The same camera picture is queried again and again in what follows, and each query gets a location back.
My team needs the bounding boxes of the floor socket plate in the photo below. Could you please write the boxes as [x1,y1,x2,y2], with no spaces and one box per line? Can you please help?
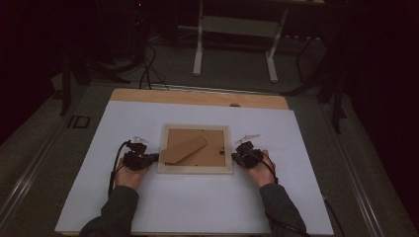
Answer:
[67,115,92,129]

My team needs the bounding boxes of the white-legged desk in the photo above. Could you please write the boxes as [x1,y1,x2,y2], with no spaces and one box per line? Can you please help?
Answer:
[192,0,327,84]

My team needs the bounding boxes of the person's right hand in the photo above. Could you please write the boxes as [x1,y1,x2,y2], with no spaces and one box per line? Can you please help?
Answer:
[246,149,278,189]

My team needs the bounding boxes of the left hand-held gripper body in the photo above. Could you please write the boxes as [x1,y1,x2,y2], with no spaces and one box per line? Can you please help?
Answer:
[122,135,151,172]

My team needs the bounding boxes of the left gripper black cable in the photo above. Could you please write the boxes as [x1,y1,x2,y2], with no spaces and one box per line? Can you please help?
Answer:
[108,140,132,198]

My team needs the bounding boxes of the wooden picture frame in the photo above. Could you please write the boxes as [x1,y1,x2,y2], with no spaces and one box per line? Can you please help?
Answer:
[156,123,234,175]

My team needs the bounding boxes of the metal floor rail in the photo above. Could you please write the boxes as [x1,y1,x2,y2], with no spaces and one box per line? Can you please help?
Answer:
[141,82,285,97]
[0,112,72,220]
[319,103,386,237]

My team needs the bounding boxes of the black cable beside table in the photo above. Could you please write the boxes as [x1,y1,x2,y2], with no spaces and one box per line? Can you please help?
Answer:
[322,196,346,237]

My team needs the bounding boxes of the person's left hand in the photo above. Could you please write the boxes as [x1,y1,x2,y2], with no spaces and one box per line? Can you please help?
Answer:
[114,157,151,192]

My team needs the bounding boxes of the dark equipment tower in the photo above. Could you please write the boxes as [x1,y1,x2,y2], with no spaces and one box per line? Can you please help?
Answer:
[126,0,149,63]

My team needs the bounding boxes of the black floor cables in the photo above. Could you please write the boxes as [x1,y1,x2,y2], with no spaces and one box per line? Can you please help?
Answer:
[137,40,171,92]

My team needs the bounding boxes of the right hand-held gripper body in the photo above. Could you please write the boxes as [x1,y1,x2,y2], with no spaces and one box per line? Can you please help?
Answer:
[234,133,265,170]

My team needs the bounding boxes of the black stand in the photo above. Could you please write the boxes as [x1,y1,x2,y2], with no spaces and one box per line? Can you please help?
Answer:
[58,48,132,117]
[281,33,350,134]

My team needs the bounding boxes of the white table mat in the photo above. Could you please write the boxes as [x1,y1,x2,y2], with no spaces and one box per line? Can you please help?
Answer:
[53,99,335,236]

